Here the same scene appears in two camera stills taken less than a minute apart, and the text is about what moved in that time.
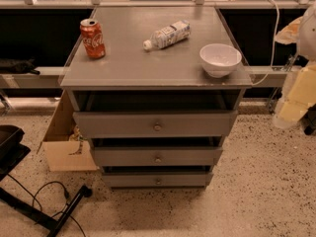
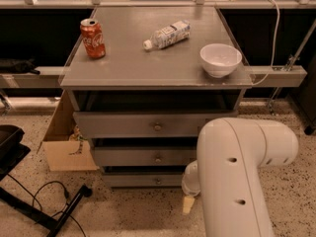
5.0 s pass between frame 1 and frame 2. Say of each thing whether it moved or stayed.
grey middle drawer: stayed
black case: stayed
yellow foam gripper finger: moved
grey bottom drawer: stayed
